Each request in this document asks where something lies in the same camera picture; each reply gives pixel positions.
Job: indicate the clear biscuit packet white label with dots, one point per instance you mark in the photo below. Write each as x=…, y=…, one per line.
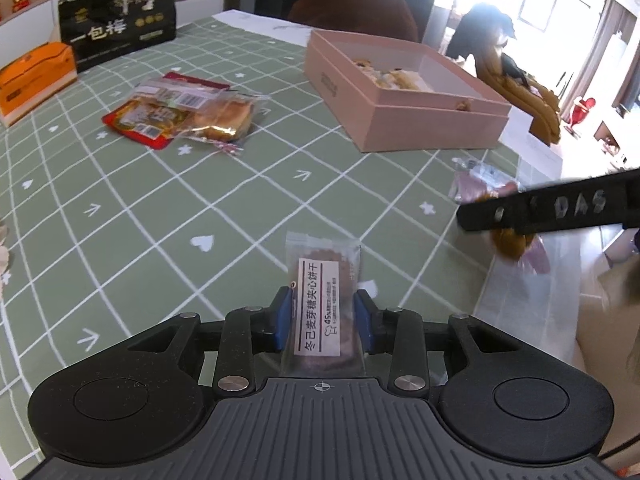
x=320, y=280

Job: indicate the brown chair back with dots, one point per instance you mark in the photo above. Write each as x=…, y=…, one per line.
x=360, y=5

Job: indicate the black jacket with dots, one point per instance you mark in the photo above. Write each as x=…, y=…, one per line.
x=475, y=30

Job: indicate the white yellow snack packet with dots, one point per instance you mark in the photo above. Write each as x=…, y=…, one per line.
x=397, y=79

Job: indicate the orange carton box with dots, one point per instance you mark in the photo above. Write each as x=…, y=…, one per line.
x=35, y=80

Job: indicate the clear bread packet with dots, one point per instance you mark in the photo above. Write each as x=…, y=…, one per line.
x=225, y=117

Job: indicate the white paper sheet with writing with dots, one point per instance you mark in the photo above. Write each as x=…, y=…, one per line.
x=535, y=160

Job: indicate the red glass vase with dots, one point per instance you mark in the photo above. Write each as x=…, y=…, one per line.
x=581, y=112

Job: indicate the beige chair seat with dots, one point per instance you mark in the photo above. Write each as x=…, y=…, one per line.
x=615, y=310

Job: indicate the pink cardboard box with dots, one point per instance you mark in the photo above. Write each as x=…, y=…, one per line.
x=400, y=120

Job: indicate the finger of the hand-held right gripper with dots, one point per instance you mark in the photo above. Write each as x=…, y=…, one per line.
x=550, y=207

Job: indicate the red snack packet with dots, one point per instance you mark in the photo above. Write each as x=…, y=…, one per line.
x=140, y=122

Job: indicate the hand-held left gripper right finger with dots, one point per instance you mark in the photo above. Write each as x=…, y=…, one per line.
x=361, y=322

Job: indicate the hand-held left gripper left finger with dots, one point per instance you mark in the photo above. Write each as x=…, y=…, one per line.
x=282, y=321

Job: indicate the black plum snack bag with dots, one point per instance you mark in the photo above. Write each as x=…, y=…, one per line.
x=115, y=25

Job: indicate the green checked tablecloth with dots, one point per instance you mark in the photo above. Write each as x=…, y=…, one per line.
x=150, y=210

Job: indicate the yellow cartoon snack packet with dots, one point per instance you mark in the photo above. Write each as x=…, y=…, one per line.
x=361, y=64

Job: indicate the clear purple snack packet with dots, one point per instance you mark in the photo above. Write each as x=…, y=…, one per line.
x=477, y=182

